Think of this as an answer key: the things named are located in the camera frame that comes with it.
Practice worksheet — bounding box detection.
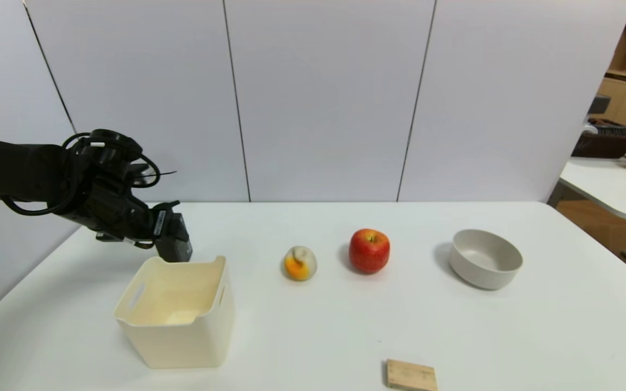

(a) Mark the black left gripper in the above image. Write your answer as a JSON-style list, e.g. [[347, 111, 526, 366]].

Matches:
[[89, 188, 193, 263]]

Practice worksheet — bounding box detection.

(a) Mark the black pump dispenser bottle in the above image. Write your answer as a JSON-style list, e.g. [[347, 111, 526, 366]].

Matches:
[[154, 201, 193, 263]]

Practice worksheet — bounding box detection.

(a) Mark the cream plastic storage box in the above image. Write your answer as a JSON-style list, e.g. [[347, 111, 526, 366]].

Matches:
[[114, 255, 236, 369]]

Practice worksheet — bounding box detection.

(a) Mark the white and orange toy fruit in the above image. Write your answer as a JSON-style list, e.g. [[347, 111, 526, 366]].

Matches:
[[283, 246, 318, 281]]

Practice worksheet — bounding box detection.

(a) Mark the red apple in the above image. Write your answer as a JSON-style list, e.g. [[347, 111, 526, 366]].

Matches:
[[349, 229, 391, 274]]

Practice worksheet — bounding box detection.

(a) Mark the small wooden block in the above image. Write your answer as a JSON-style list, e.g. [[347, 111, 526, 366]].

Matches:
[[385, 358, 438, 391]]

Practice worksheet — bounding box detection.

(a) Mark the grey round bowl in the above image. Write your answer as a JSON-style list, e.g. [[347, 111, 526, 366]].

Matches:
[[449, 229, 524, 291]]

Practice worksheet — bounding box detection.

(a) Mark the dark woven basket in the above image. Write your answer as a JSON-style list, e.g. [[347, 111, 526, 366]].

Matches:
[[571, 118, 626, 159]]

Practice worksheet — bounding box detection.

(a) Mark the white side table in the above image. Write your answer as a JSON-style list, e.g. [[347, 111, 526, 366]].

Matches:
[[547, 137, 626, 222]]

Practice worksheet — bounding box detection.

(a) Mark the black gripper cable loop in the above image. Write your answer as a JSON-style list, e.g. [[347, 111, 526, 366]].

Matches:
[[128, 154, 178, 189]]

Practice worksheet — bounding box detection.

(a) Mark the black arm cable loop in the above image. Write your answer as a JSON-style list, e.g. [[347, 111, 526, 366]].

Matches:
[[0, 133, 93, 217]]

